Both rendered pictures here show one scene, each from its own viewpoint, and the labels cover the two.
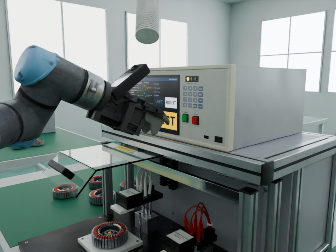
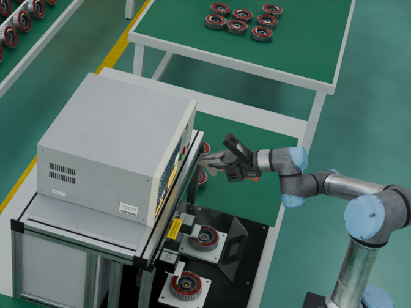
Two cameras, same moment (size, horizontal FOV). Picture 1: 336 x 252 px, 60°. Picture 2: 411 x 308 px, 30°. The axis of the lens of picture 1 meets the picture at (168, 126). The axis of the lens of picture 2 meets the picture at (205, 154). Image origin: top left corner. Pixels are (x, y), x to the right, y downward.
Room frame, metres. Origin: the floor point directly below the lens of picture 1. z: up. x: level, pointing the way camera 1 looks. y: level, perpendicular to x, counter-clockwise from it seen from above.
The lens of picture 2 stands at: (2.03, 1.50, 2.82)
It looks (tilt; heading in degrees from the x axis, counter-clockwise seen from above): 39 degrees down; 229
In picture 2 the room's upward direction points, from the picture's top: 11 degrees clockwise
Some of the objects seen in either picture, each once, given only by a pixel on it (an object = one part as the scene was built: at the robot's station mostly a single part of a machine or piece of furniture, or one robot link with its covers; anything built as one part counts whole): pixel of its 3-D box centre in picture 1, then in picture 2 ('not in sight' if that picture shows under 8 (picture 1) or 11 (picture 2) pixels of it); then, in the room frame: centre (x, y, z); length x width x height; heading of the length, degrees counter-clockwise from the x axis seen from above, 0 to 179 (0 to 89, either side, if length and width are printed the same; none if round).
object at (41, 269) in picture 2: not in sight; (54, 274); (1.27, 0.01, 0.91); 0.28 x 0.03 x 0.32; 131
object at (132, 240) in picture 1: (110, 241); (185, 290); (0.85, 0.18, 0.78); 0.15 x 0.15 x 0.01; 41
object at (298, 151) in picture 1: (208, 136); (115, 176); (0.97, -0.14, 1.09); 0.68 x 0.44 x 0.05; 41
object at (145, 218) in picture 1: (146, 221); (146, 274); (0.95, 0.07, 0.80); 0.08 x 0.05 x 0.06; 41
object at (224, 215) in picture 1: (194, 190); (130, 218); (0.93, -0.09, 0.92); 0.66 x 0.01 x 0.30; 41
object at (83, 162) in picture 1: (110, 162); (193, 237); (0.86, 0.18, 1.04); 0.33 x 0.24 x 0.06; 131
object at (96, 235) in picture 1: (110, 234); (186, 285); (0.85, 0.18, 0.80); 0.11 x 0.11 x 0.04
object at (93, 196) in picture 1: (102, 196); not in sight; (1.23, 0.29, 0.77); 0.11 x 0.11 x 0.04
